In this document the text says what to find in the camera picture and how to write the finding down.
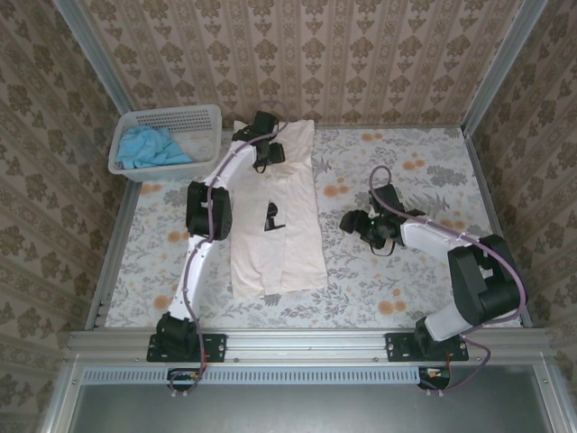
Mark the grey metal panel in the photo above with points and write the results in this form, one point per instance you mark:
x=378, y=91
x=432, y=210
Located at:
x=293, y=410

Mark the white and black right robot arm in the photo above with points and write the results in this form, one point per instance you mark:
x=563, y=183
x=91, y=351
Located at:
x=478, y=279

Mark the aluminium frame post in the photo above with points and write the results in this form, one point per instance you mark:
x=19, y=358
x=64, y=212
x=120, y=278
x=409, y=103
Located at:
x=94, y=58
x=500, y=63

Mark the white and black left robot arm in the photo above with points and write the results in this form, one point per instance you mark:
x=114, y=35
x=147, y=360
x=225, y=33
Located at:
x=221, y=212

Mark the white t-shirt with robot print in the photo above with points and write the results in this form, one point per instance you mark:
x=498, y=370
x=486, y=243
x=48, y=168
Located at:
x=297, y=225

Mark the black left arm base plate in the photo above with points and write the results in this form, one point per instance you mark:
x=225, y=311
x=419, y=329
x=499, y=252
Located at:
x=216, y=347

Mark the white plastic basket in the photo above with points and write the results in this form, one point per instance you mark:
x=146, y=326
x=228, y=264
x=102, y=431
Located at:
x=180, y=117

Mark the aluminium mounting rail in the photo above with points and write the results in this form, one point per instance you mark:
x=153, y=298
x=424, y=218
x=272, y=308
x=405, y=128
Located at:
x=306, y=347

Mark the light blue t-shirt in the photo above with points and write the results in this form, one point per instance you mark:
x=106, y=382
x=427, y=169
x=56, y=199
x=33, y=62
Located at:
x=146, y=149

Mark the aluminium table side rail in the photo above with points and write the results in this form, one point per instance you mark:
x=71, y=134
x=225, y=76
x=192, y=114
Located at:
x=487, y=194
x=112, y=270

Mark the floral tablecloth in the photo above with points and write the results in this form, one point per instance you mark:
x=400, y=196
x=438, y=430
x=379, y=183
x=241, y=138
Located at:
x=383, y=288

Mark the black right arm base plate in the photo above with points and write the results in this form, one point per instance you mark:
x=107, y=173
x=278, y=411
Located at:
x=399, y=347

